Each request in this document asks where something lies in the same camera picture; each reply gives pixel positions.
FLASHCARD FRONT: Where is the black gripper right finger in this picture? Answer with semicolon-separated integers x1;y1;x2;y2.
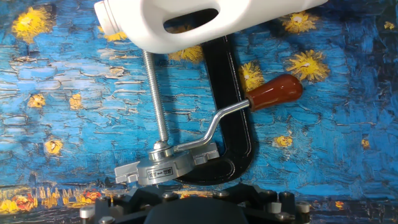
214;182;312;224

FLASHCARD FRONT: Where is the white plastic jug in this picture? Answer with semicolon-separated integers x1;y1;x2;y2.
93;0;329;55

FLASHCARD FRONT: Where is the silver threaded rod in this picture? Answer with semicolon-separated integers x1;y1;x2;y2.
142;50;170;147

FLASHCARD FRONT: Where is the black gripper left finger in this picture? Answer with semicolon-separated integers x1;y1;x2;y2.
79;185;180;224

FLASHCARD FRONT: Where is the silver ratchet clamp head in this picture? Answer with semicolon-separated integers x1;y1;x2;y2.
114;142;220;187

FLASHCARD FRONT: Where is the lever with red-brown wooden handle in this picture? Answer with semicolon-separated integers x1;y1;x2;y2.
148;73;304;161

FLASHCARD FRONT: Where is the starry night painted tablecloth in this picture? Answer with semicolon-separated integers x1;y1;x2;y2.
0;0;398;224

